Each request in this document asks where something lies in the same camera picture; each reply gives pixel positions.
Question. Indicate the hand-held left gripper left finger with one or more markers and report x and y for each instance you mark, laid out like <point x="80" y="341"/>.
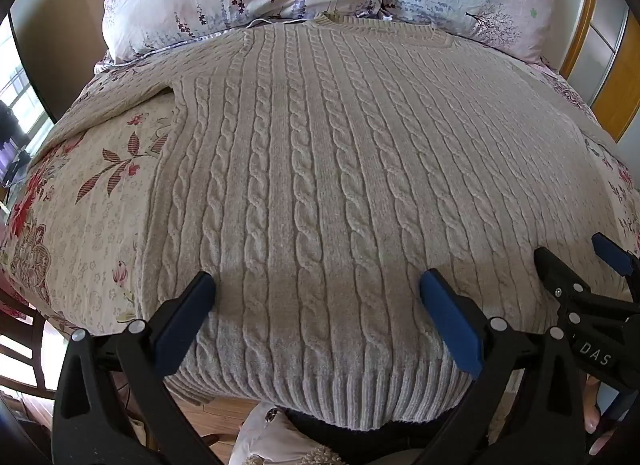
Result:
<point x="185" y="320"/>

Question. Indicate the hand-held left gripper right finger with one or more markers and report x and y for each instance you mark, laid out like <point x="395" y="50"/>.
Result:
<point x="450" y="325"/>

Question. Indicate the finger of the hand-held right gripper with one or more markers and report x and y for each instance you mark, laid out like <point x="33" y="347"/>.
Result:
<point x="612" y="252"/>
<point x="552" y="270"/>

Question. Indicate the person's right hand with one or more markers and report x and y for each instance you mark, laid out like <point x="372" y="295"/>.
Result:
<point x="593" y="410"/>

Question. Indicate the floral bedsheet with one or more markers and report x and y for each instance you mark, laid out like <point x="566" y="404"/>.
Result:
<point x="100" y="225"/>

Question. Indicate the person's white fleece jacket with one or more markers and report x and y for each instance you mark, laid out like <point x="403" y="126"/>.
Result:
<point x="270" y="437"/>

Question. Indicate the person's dark pants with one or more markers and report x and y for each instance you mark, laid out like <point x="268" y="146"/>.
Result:
<point x="350" y="434"/>

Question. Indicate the dark wooden chair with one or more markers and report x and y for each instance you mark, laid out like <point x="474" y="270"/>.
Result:
<point x="39" y="345"/>

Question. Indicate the grey door panel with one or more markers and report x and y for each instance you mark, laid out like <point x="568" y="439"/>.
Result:
<point x="600" y="45"/>

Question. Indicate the window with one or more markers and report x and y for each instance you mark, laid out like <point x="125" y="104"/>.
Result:
<point x="20" y="90"/>

